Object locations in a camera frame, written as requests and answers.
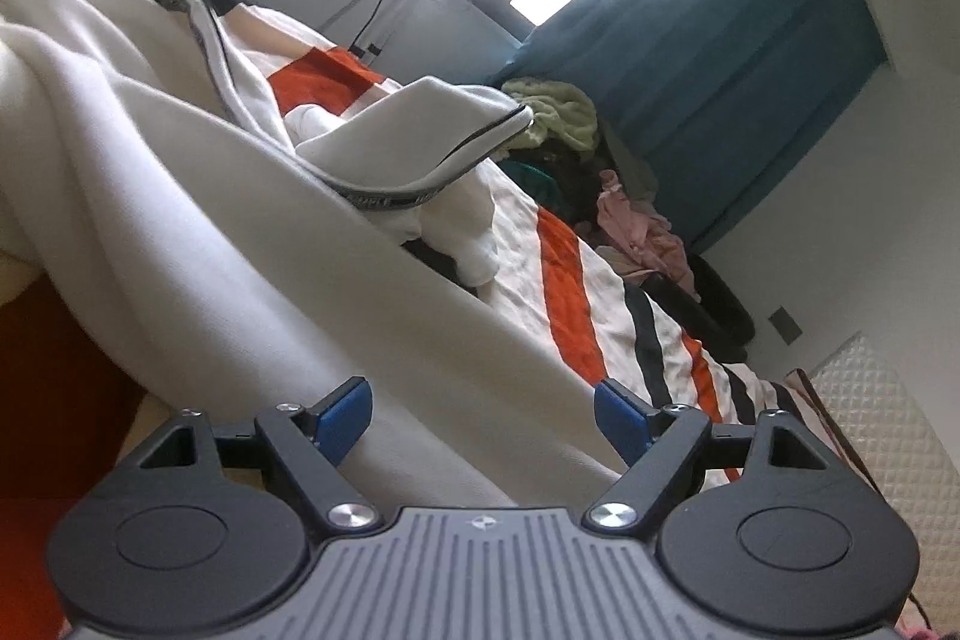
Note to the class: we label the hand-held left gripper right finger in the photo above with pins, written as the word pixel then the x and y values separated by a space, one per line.
pixel 619 419

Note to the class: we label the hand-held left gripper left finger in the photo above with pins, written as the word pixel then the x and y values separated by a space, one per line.
pixel 345 419

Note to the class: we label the white hooded sweatshirt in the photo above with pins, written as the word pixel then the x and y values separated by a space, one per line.
pixel 150 160

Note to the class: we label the black bag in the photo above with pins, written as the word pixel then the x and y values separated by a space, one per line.
pixel 712 310

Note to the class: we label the orange black striped blanket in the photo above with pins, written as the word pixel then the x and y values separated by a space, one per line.
pixel 559 280

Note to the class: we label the pink garment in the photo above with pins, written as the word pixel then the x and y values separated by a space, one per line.
pixel 637 227

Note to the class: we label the dark brown garment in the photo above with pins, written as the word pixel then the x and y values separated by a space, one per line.
pixel 562 175

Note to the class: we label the grey garment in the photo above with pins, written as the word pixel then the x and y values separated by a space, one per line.
pixel 630 168

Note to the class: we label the green garment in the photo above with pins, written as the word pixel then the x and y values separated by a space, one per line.
pixel 525 175

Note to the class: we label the white quilted panel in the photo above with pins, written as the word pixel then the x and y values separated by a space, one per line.
pixel 900 460

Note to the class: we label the light green knitted blanket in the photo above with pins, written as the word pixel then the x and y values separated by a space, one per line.
pixel 555 108

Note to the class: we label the teal curtain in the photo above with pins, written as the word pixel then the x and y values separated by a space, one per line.
pixel 712 48

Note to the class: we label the grey wall outlet plate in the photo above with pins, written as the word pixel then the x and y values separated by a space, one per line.
pixel 785 323

